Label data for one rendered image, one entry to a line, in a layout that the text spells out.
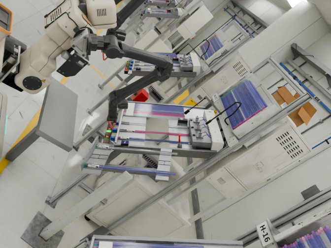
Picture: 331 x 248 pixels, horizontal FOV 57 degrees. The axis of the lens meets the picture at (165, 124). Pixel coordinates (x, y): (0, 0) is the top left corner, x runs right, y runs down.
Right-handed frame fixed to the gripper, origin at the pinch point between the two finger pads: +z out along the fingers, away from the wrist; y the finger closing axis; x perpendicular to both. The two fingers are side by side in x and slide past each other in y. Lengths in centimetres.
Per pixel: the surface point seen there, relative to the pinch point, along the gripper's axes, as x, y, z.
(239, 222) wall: -140, 61, 149
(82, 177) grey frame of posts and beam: 17.9, -13.9, 35.2
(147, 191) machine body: -29, -10, 48
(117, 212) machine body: -8, -10, 72
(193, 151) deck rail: -58, -10, 7
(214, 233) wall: -116, 65, 176
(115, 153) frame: -4.2, -14.2, 12.0
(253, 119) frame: -92, -11, -23
